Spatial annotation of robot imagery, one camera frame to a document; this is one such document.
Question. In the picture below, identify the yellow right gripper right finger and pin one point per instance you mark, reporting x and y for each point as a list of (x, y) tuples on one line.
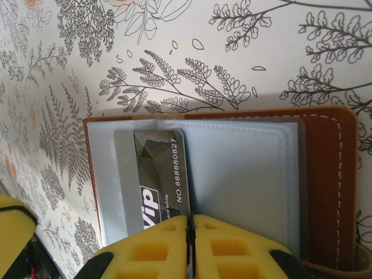
[(232, 255)]

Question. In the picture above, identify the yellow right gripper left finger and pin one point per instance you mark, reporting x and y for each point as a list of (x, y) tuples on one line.
[(145, 255)]

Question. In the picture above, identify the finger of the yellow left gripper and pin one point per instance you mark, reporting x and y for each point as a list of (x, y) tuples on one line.
[(14, 232)]

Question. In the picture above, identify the black vip card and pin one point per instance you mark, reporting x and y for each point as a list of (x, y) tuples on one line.
[(157, 162)]

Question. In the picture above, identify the brown leather card holder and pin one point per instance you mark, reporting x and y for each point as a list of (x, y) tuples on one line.
[(319, 174)]

